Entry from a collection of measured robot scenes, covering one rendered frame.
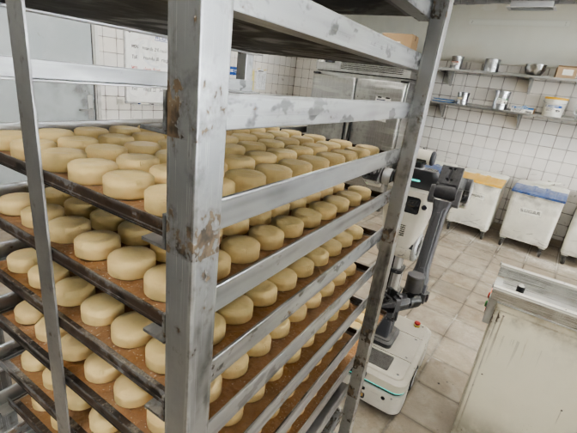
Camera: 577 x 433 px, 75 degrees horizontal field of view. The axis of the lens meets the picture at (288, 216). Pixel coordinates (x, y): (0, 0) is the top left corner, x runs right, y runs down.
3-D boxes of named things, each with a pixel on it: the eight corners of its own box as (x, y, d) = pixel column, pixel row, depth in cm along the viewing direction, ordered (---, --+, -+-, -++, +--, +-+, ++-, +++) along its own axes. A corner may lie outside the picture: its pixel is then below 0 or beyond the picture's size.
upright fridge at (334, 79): (402, 203, 592) (434, 63, 522) (378, 215, 522) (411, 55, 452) (326, 181, 667) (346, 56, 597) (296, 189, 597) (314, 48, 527)
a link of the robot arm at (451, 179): (469, 164, 133) (439, 159, 138) (458, 202, 134) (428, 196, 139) (474, 180, 172) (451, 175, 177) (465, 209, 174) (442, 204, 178)
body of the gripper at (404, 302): (385, 286, 128) (401, 283, 131) (379, 312, 131) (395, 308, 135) (398, 296, 122) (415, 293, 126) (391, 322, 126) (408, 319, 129)
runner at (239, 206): (389, 157, 83) (391, 143, 82) (401, 160, 82) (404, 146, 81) (141, 239, 31) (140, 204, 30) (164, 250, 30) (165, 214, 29)
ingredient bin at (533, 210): (493, 244, 467) (513, 185, 441) (502, 232, 516) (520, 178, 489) (543, 260, 437) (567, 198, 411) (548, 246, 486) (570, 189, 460)
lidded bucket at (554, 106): (563, 118, 451) (570, 99, 443) (562, 118, 432) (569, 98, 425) (539, 114, 464) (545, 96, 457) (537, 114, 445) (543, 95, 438)
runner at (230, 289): (380, 196, 86) (383, 184, 85) (392, 199, 85) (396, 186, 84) (142, 331, 34) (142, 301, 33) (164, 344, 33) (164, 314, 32)
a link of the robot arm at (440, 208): (463, 192, 139) (433, 186, 144) (463, 188, 134) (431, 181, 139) (428, 304, 137) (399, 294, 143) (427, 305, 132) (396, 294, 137)
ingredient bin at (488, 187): (440, 228, 501) (456, 172, 474) (452, 218, 550) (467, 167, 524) (484, 241, 472) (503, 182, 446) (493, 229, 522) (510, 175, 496)
